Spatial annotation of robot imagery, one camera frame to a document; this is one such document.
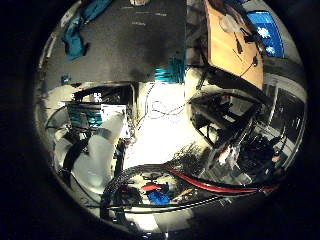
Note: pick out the teal aluminium rack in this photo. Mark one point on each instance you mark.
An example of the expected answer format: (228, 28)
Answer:
(85, 116)

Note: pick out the teal cloth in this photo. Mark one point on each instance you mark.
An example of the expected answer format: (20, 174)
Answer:
(76, 36)

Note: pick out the wooden side table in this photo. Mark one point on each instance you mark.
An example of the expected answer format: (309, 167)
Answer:
(230, 46)

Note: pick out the black metal cart frame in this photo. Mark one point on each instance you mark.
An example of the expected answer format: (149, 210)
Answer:
(226, 116)

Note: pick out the blue plastic item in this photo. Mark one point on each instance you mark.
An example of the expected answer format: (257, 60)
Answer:
(158, 198)

